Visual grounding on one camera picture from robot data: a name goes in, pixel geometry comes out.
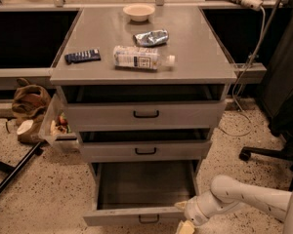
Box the grey drawer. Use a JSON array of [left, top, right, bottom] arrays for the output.
[[80, 129, 212, 162], [58, 85, 226, 132], [84, 160, 200, 226]]

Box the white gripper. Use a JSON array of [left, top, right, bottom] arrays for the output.
[[175, 191, 230, 234]]

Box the grey top drawer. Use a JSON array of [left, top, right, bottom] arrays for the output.
[[58, 85, 226, 132]]

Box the clear plastic water bottle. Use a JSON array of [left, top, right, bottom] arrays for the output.
[[113, 46, 176, 71]]

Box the black office chair base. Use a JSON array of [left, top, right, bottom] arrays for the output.
[[238, 81, 293, 193]]

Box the grey middle drawer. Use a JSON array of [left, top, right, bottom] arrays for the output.
[[80, 129, 212, 162]]

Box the black stand leg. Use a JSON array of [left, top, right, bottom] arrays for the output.
[[0, 142, 43, 194]]

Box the white bowl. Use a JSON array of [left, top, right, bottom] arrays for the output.
[[123, 4, 155, 22]]

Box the grey drawer cabinet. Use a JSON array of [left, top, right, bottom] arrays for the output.
[[49, 5, 238, 168]]

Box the clear plastic bin with items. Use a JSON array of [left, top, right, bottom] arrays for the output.
[[38, 94, 78, 152]]

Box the white cable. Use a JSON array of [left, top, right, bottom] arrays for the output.
[[218, 5, 268, 138]]

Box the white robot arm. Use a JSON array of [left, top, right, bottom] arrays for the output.
[[175, 175, 293, 234]]

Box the brown paper bag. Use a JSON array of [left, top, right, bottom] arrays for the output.
[[12, 78, 51, 143]]

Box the dark blue snack bar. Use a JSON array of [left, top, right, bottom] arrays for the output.
[[64, 49, 101, 64]]

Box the grey bottom drawer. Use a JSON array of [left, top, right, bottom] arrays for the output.
[[84, 160, 200, 226]]

